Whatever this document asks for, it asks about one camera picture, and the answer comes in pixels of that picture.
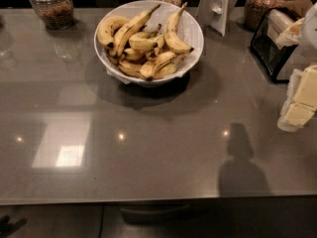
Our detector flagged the black wire rack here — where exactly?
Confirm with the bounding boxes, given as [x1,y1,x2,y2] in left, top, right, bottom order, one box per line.
[250,7,299,84]

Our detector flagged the front left banana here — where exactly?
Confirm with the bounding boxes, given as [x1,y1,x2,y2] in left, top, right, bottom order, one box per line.
[118,59,142,78]

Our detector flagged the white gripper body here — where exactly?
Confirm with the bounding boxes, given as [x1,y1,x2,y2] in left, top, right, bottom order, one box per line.
[277,69,302,132]

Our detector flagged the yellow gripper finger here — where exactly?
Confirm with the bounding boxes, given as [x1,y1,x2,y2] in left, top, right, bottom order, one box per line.
[284,103,316,126]

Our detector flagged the front lower banana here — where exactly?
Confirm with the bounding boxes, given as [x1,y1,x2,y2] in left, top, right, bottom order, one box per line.
[140,51,176,80]

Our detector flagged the large left banana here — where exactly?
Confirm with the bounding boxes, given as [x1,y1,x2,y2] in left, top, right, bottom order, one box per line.
[97,15,129,49]

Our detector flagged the white bowl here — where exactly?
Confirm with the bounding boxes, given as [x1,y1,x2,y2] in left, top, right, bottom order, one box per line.
[94,0,204,87]

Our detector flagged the long central banana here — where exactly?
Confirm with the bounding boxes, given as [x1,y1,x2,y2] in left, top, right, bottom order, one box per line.
[111,4,160,58]

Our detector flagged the right glass jar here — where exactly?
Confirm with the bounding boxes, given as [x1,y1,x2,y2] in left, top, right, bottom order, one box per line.
[244,0,286,31]

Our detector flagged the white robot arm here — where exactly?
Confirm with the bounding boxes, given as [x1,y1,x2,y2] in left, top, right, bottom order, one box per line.
[276,3,317,132]

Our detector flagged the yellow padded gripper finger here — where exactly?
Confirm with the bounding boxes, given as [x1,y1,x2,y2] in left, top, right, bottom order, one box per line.
[293,65,317,109]

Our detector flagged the curved banana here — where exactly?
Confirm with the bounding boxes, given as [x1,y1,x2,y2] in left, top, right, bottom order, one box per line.
[163,3,194,54]

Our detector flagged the middle short banana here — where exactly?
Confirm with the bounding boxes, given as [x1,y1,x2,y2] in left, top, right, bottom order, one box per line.
[129,32,164,52]

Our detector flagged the left glass jar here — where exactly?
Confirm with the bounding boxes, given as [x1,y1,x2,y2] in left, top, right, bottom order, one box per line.
[29,0,73,30]

